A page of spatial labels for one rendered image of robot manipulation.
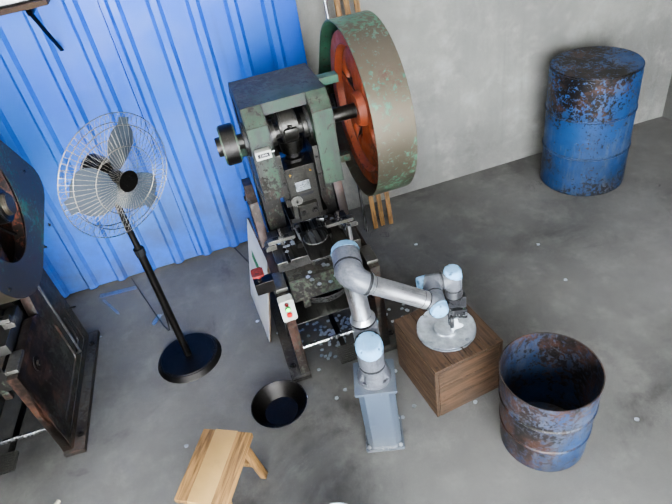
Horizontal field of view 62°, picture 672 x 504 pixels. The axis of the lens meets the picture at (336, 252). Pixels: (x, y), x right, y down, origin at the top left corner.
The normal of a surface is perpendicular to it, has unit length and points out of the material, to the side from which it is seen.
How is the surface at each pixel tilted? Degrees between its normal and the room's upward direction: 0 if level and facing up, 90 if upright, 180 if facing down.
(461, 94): 90
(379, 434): 90
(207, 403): 0
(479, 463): 0
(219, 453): 0
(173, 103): 90
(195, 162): 90
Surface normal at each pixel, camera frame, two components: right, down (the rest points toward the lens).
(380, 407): 0.02, 0.62
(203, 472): -0.15, -0.77
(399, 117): 0.24, 0.37
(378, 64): 0.09, -0.18
